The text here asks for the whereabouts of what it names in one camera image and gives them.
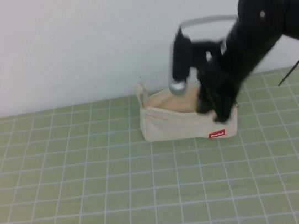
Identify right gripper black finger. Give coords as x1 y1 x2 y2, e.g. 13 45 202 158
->
211 102 237 125
193 91 217 115

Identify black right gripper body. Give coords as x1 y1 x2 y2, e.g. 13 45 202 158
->
190 36 246 111

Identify cream canvas pencil case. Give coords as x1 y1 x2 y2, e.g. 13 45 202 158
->
133 68 245 150

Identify green grid cutting mat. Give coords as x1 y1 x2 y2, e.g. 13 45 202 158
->
0 64 299 224

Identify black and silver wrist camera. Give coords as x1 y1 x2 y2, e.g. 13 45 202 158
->
161 26 201 98

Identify grey camera cable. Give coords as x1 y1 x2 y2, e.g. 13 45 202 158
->
179 12 239 32

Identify black cable tie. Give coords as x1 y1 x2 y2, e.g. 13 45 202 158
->
273 44 299 87

